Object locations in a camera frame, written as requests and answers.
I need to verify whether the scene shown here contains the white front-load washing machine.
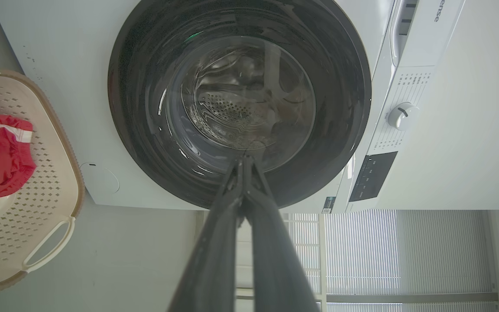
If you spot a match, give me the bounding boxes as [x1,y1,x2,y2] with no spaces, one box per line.
[0,0,499,214]

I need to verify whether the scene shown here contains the beige perforated laundry basket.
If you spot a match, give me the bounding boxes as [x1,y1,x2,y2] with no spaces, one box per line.
[0,67,86,294]

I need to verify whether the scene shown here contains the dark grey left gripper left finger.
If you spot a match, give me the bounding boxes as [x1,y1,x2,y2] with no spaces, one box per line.
[168,157,245,312]

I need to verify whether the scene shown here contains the round black washing machine door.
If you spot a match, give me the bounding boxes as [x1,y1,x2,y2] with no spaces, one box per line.
[107,0,372,210]

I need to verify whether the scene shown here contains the round white filter cover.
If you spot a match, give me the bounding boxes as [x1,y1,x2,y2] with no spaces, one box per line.
[80,162,121,195]

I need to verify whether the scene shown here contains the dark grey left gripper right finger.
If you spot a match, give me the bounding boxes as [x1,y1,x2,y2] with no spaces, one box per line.
[243,155,320,312]

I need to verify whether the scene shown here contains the white program selector dial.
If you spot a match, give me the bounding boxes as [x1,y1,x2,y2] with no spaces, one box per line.
[387,102,420,131]

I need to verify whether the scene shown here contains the black washer display panel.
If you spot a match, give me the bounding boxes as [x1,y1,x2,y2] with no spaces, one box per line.
[348,151,398,202]

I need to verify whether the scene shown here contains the white detergent drawer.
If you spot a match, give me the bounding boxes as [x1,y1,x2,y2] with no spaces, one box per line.
[389,0,467,69]

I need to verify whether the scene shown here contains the white window blinds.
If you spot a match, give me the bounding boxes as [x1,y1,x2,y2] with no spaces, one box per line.
[235,209,499,312]

